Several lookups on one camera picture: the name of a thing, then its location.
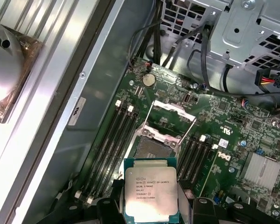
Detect metal socket cover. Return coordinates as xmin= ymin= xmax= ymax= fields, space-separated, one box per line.
xmin=141 ymin=99 xmax=198 ymax=147

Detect black grey PC case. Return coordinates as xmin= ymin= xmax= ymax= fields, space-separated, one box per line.
xmin=0 ymin=0 xmax=280 ymax=224

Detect silver metal drive cage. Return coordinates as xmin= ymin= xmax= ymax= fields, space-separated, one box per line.
xmin=207 ymin=0 xmax=280 ymax=70

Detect RAM slot with white clips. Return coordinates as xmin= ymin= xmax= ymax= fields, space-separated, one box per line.
xmin=86 ymin=105 xmax=135 ymax=205
xmin=74 ymin=100 xmax=122 ymax=199
xmin=181 ymin=134 xmax=206 ymax=187
xmin=193 ymin=143 xmax=219 ymax=194

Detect round silver coin battery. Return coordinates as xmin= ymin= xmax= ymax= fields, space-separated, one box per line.
xmin=142 ymin=72 xmax=157 ymax=88

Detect silver green CPU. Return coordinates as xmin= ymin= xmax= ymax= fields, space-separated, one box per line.
xmin=123 ymin=157 xmax=179 ymax=224

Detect thick black cable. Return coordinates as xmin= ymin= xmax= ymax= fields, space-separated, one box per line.
xmin=199 ymin=20 xmax=280 ymax=98

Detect black power connector plug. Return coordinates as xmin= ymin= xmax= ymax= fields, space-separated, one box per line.
xmin=255 ymin=69 xmax=276 ymax=89

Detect silver chipset heat sink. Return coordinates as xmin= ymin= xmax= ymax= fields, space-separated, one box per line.
xmin=242 ymin=151 xmax=280 ymax=185

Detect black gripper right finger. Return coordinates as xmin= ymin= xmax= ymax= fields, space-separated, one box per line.
xmin=177 ymin=180 xmax=280 ymax=224

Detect white label sticker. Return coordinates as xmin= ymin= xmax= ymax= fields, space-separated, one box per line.
xmin=67 ymin=97 xmax=86 ymax=128

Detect RAM slot with black clips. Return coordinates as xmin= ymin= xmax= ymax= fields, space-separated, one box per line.
xmin=188 ymin=142 xmax=212 ymax=191
xmin=81 ymin=108 xmax=129 ymax=201
xmin=93 ymin=113 xmax=140 ymax=201
xmin=177 ymin=136 xmax=199 ymax=182

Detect green motherboard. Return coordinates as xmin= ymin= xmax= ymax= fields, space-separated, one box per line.
xmin=79 ymin=57 xmax=280 ymax=224

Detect brown square base plate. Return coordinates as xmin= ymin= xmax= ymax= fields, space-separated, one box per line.
xmin=0 ymin=29 xmax=47 ymax=125

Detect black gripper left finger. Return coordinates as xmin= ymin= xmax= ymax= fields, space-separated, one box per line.
xmin=41 ymin=178 xmax=125 ymax=224

